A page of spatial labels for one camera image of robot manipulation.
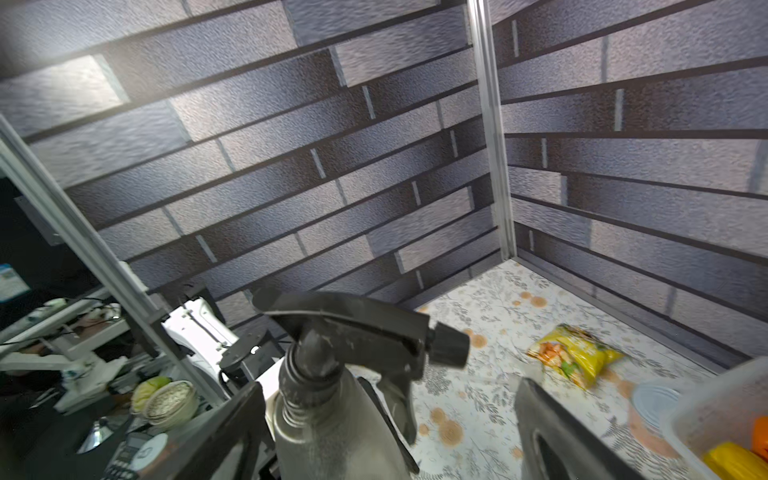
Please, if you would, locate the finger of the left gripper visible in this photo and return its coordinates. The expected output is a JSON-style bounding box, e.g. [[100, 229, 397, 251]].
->
[[357, 377, 420, 474]]

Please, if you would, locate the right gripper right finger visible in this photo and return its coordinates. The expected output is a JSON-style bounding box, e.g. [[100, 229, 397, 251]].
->
[[514, 377, 642, 480]]

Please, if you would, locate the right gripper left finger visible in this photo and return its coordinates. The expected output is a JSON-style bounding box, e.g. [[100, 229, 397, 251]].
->
[[143, 382, 269, 480]]

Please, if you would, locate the grey translucent spray bottle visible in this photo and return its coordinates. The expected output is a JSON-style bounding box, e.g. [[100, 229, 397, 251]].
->
[[270, 371, 413, 479]]

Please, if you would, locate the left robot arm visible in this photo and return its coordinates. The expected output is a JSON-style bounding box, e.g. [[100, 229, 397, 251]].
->
[[164, 291, 429, 479]]

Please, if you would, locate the cream ceramic bowl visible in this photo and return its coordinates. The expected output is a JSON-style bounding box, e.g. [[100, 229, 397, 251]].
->
[[130, 376, 200, 431]]

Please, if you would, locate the yellow snack bag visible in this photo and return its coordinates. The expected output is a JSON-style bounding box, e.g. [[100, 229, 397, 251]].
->
[[526, 324, 625, 390]]

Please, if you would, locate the tin can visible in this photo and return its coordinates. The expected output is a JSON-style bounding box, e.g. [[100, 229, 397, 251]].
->
[[630, 380, 693, 437]]

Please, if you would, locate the black calculator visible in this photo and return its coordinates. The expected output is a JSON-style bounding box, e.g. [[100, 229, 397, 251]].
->
[[102, 433, 151, 480]]

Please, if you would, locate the white plastic basket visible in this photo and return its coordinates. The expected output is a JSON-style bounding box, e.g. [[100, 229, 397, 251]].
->
[[661, 357, 767, 479]]

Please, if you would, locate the yellow banana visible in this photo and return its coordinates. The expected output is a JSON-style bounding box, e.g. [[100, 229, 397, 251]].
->
[[702, 442, 768, 480]]

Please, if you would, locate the left aluminium frame post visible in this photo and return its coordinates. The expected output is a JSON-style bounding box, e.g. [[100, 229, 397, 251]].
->
[[1, 119, 227, 407]]

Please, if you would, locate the aluminium frame post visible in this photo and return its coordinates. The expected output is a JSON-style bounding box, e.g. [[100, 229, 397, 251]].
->
[[1, 119, 227, 407], [467, 0, 517, 260]]

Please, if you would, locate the right aluminium frame post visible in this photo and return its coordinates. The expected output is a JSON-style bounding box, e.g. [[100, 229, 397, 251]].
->
[[467, 0, 517, 260]]

